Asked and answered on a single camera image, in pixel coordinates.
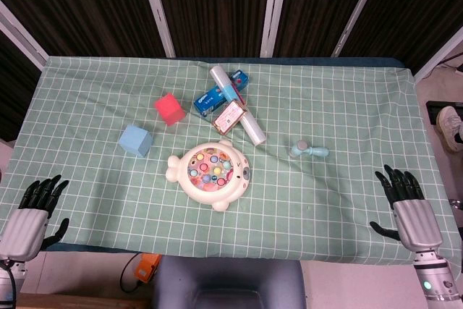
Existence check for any red foam cube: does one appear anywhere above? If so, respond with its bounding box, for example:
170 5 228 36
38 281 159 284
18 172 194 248
153 93 187 127

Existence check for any orange device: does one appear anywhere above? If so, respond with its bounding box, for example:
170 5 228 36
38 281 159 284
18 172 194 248
133 253 162 284

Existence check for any blue Oreo cookie box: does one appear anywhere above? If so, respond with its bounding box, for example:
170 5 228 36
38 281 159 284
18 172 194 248
192 69 250 119

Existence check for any pink red snack box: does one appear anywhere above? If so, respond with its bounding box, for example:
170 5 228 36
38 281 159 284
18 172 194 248
211 99 249 135

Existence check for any black cable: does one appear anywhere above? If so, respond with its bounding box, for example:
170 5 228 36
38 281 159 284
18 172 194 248
119 253 145 294

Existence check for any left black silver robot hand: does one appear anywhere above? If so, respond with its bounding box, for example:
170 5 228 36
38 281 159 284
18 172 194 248
0 174 70 262

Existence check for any white whack-a-mole toy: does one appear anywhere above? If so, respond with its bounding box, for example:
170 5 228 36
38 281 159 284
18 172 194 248
166 139 252 212

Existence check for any grey padded chair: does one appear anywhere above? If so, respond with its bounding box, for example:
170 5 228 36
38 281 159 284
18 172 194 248
151 255 307 309

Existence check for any white sneaker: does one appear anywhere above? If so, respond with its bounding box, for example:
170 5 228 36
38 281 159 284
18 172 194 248
435 106 463 153

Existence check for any light blue toy dumbbell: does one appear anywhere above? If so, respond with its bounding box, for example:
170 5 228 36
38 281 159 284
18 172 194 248
291 139 330 160

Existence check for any green checked tablecloth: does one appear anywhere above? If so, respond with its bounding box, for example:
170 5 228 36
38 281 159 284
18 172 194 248
0 56 463 266

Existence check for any white frame post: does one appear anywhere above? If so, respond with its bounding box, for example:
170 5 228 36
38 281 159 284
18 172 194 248
260 0 291 58
0 0 48 71
136 0 177 58
331 0 388 58

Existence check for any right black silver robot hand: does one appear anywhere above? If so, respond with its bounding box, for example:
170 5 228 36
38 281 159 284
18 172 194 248
369 164 444 252

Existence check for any wooden board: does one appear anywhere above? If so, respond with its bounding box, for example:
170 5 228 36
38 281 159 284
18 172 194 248
7 291 151 309

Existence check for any clear plastic wrap roll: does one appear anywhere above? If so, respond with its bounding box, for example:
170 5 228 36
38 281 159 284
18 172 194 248
209 65 268 147

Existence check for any blue foam cube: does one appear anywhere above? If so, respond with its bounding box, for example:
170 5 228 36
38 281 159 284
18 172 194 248
118 124 153 158

